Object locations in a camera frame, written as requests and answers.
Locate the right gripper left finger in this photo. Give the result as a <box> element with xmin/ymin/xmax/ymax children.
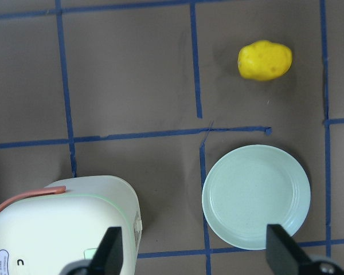
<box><xmin>88</xmin><ymin>227</ymin><xmax>123</xmax><ymax>275</ymax></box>

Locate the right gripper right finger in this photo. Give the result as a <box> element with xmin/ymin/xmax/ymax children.
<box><xmin>266</xmin><ymin>224</ymin><xmax>312</xmax><ymax>275</ymax></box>

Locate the green plate near right arm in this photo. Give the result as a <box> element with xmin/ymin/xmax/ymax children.
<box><xmin>202</xmin><ymin>144</ymin><xmax>311</xmax><ymax>250</ymax></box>

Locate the white rice cooker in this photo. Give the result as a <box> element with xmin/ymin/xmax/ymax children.
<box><xmin>0</xmin><ymin>175</ymin><xmax>142</xmax><ymax>274</ymax></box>

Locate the brown paper table mat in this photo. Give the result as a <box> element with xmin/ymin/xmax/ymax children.
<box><xmin>0</xmin><ymin>1</ymin><xmax>344</xmax><ymax>274</ymax></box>

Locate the yellow potato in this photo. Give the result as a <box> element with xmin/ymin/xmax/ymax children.
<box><xmin>237</xmin><ymin>40</ymin><xmax>293</xmax><ymax>81</ymax></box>

